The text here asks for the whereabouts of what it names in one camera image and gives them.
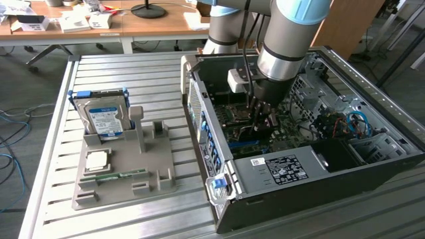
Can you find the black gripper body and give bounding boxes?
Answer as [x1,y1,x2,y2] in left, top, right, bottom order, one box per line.
[252,77,296,107]

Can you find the green graphics card black fan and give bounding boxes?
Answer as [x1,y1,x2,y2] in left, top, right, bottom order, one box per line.
[228,109,280,140]

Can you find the metal CPU socket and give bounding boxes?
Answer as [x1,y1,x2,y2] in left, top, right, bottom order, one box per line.
[225,103,255,123]

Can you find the green motherboard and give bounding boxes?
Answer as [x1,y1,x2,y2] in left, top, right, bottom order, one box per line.
[212,91,321,160]

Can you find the blue expansion slot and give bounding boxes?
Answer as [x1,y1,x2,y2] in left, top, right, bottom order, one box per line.
[228,139,263,148]

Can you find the grey chipset heatsink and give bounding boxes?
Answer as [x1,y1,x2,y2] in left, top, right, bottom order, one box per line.
[272,141,293,153]

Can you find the grey power supply unit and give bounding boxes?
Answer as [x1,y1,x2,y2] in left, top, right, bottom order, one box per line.
[233,145,330,194]

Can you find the blue case latch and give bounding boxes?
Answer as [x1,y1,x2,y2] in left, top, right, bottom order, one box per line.
[212,175,231,191]

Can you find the white booklet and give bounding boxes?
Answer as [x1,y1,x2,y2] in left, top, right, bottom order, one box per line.
[183,11,212,31]

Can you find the wooden cabinet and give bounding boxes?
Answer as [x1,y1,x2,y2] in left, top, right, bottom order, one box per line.
[312,0,388,60]

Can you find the black open PC case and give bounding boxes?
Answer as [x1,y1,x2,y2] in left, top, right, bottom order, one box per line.
[180,46,425,235]

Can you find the wooden desk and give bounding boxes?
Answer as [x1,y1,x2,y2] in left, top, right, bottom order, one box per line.
[121,0,305,54]
[0,0,124,73]

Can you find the grey parts rack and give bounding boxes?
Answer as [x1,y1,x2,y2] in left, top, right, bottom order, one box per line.
[71,106,180,212]

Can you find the hard disk blue carrier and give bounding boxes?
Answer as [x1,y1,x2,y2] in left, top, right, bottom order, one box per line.
[67,87,131,143]

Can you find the black round lamp base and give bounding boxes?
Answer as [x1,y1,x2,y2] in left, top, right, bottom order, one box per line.
[131,0,168,19]

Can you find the green RAM stick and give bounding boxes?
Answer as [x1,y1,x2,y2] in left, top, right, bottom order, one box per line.
[79,168,148,183]

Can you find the silver CPU chip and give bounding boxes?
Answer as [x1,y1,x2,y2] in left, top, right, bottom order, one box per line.
[84,150,111,173]

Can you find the white box small label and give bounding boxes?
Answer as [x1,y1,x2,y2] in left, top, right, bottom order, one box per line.
[88,13,113,29]

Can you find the white box round recess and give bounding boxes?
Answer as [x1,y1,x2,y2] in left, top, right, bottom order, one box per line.
[59,15,92,33]

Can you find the white box black lid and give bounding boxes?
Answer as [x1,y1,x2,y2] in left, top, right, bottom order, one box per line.
[15,14,51,32]

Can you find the loose papers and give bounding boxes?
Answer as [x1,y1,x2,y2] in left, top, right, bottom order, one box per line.
[0,0,36,16]

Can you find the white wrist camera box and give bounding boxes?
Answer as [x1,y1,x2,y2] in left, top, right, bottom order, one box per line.
[227,68,257,93]

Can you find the black cable bundle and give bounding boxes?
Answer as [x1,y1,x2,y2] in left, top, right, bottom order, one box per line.
[313,112,349,139]

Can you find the orange wire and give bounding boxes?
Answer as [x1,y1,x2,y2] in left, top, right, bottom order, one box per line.
[334,118,353,138]

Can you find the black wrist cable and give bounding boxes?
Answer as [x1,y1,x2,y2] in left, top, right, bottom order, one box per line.
[241,0,255,100]

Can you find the blue data wire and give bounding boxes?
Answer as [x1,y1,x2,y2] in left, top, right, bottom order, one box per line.
[346,111,372,139]

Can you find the black partition frame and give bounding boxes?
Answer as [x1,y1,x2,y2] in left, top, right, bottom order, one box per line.
[378,0,425,88]

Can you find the grey floor cable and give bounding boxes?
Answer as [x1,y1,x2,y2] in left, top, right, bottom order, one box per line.
[0,103,56,118]

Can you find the blue floor cable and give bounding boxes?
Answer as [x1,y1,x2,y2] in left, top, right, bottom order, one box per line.
[0,109,31,213]

